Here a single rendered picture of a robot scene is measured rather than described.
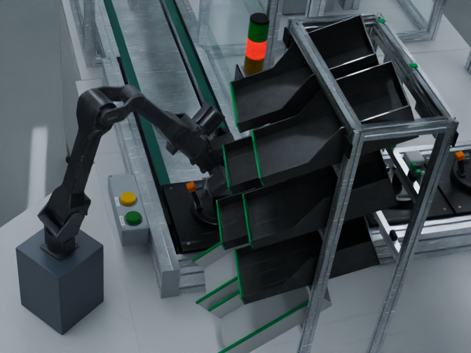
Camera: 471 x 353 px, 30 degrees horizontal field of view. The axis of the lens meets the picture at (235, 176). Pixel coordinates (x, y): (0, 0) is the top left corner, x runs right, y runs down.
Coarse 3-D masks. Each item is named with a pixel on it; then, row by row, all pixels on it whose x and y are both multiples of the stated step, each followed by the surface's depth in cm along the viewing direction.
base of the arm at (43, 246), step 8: (48, 232) 193; (48, 240) 194; (56, 240) 193; (72, 240) 194; (48, 248) 196; (56, 248) 195; (64, 248) 195; (72, 248) 196; (56, 256) 196; (64, 256) 196
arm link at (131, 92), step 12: (108, 96) 185; (120, 96) 185; (132, 96) 183; (120, 108) 178; (132, 108) 183; (144, 108) 187; (156, 108) 189; (108, 120) 178; (120, 120) 181; (156, 120) 192; (168, 120) 194; (180, 120) 199; (168, 132) 196; (180, 132) 198
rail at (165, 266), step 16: (112, 64) 269; (112, 80) 263; (128, 128) 248; (128, 144) 242; (128, 160) 242; (144, 160) 238; (144, 176) 234; (144, 192) 229; (144, 208) 224; (160, 208) 225; (160, 224) 221; (160, 240) 216; (160, 256) 213; (176, 256) 213; (160, 272) 213; (176, 272) 211; (160, 288) 216; (176, 288) 215
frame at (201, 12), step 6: (204, 0) 271; (204, 6) 272; (198, 12) 276; (204, 12) 273; (198, 18) 277; (204, 18) 275; (198, 24) 278; (198, 30) 280; (198, 36) 280; (198, 42) 281
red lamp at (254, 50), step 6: (252, 42) 214; (264, 42) 214; (246, 48) 217; (252, 48) 215; (258, 48) 214; (264, 48) 216; (246, 54) 217; (252, 54) 216; (258, 54) 216; (264, 54) 217
